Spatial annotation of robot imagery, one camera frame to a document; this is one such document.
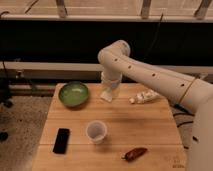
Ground translucent soft gripper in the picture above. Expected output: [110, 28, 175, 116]
[101, 73, 121, 99]

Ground white sponge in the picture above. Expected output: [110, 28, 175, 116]
[100, 91, 113, 102]

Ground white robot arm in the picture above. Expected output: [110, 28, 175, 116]
[98, 40, 213, 171]

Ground green bowl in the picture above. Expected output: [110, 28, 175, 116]
[58, 81, 89, 107]

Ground wooden table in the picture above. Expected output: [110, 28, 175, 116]
[32, 84, 186, 171]

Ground black rectangular remote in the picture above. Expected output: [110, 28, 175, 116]
[53, 128, 70, 154]

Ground red chili pepper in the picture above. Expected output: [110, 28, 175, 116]
[122, 147, 147, 162]

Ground black chair base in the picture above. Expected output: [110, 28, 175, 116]
[0, 77, 15, 142]

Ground black floor cables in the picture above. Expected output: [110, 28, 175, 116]
[172, 103, 196, 150]

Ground black hanging cable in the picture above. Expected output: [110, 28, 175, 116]
[143, 12, 165, 63]

